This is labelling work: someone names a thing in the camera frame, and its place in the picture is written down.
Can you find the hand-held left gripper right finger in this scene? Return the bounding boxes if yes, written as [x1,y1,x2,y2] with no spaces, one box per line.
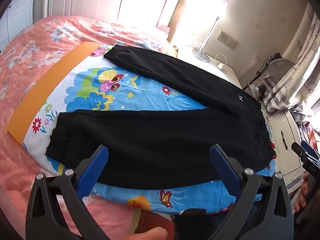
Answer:
[209,143,294,240]

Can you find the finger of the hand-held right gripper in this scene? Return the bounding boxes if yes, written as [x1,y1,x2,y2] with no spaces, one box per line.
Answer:
[291,142,310,165]
[300,140,320,161]

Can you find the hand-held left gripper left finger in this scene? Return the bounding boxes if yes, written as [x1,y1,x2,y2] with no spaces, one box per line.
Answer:
[25,144,110,240]

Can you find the black pants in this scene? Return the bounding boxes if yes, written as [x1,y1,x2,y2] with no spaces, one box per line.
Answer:
[46,44,273,190]

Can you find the person's right hand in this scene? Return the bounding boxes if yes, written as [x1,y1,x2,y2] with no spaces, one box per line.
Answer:
[294,172,311,213]

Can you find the person's left hand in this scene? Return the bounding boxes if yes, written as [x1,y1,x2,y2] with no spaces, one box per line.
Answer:
[125,226,168,240]

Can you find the white cabinet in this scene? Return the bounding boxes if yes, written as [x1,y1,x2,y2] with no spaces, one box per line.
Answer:
[265,110,310,195]

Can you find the colourful cloth pile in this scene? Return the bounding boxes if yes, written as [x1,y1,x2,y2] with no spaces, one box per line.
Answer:
[295,112,320,145]

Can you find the person's dark clothing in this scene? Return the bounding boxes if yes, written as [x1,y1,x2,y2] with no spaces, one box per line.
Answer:
[172,207,258,240]

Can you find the small white fan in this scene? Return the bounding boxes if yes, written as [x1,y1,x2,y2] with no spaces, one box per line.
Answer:
[246,82,260,98]

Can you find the patterned curtain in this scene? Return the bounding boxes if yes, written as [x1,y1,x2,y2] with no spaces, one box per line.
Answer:
[262,5,320,115]

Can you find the cartoon printed blue cloth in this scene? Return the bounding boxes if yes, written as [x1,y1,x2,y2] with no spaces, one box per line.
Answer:
[7,41,278,214]

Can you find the black stand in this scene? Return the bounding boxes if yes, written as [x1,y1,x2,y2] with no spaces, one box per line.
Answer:
[247,52,283,85]

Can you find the white nightstand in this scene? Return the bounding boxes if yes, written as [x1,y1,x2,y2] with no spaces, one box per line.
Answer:
[176,45,243,89]

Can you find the white desk lamp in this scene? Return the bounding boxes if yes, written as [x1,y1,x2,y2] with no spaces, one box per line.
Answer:
[191,16,221,62]

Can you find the pink floral bedspread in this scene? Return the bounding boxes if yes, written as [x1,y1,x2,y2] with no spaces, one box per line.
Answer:
[0,16,175,240]

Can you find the brown wooden panel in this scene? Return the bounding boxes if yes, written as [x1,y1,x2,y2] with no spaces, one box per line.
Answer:
[167,0,190,43]

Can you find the white wardrobe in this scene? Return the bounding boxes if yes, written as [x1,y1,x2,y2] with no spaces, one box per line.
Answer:
[0,0,38,53]

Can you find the white headboard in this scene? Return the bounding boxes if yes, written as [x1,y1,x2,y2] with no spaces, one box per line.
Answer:
[42,0,175,28]

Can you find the wall socket panel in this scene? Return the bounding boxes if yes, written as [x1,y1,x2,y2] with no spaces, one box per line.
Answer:
[217,31,238,50]

